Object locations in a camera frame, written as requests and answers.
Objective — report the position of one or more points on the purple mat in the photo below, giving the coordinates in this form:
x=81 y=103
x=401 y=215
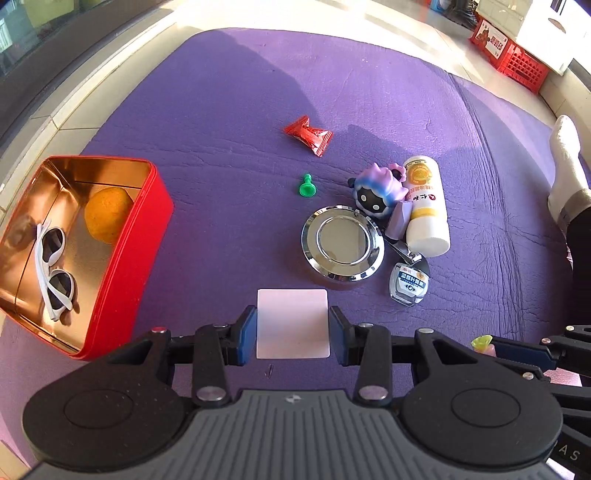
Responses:
x=231 y=138

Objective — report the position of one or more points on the dark boots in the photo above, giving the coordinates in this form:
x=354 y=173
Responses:
x=461 y=10

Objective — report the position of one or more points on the large white box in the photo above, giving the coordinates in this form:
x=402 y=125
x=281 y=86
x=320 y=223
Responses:
x=549 y=32

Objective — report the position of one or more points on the red candy wrapper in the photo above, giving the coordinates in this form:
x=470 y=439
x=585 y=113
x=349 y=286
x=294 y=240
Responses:
x=309 y=134

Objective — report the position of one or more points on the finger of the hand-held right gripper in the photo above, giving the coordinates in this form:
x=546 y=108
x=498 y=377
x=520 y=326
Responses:
x=575 y=391
x=521 y=356

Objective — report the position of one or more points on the white sunglasses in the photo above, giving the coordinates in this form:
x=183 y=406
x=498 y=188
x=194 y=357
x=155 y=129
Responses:
x=43 y=273

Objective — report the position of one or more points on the white card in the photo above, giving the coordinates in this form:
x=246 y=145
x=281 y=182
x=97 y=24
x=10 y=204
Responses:
x=293 y=323

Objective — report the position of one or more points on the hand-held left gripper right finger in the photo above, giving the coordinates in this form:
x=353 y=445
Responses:
x=339 y=336

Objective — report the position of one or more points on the person's white sock foot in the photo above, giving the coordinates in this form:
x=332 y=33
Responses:
x=568 y=157

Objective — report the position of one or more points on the purple blue sheep toy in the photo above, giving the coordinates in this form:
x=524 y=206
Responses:
x=374 y=191

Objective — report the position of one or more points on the red metal tin box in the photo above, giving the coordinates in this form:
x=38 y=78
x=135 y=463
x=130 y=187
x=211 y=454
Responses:
x=134 y=277

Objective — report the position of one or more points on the red plastic crate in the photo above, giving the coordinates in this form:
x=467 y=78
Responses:
x=521 y=64

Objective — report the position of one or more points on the orange fruit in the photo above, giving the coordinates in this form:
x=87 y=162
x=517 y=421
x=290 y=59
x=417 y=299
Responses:
x=108 y=214

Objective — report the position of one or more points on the green chess pawn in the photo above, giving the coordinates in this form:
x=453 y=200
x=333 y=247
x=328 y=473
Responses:
x=306 y=188

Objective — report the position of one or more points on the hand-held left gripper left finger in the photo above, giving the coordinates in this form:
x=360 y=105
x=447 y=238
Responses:
x=245 y=334

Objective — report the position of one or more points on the person's dark trouser leg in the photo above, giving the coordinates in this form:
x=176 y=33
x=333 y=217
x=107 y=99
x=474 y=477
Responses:
x=581 y=249

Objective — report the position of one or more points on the small green pink toy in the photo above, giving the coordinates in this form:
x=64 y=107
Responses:
x=481 y=344

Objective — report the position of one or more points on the small white box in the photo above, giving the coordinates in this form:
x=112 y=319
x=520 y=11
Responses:
x=498 y=14

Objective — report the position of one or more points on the small dark pin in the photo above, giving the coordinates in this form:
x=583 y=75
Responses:
x=270 y=371

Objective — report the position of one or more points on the silver nail clipper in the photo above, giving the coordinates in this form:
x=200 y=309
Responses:
x=402 y=251

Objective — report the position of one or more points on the round silver mirror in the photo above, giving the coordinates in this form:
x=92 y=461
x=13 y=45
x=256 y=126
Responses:
x=341 y=240

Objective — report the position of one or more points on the white yellow label bottle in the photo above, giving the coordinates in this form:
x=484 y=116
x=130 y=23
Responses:
x=427 y=217

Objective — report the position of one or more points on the small clear blue label case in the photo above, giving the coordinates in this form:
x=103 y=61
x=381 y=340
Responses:
x=408 y=284

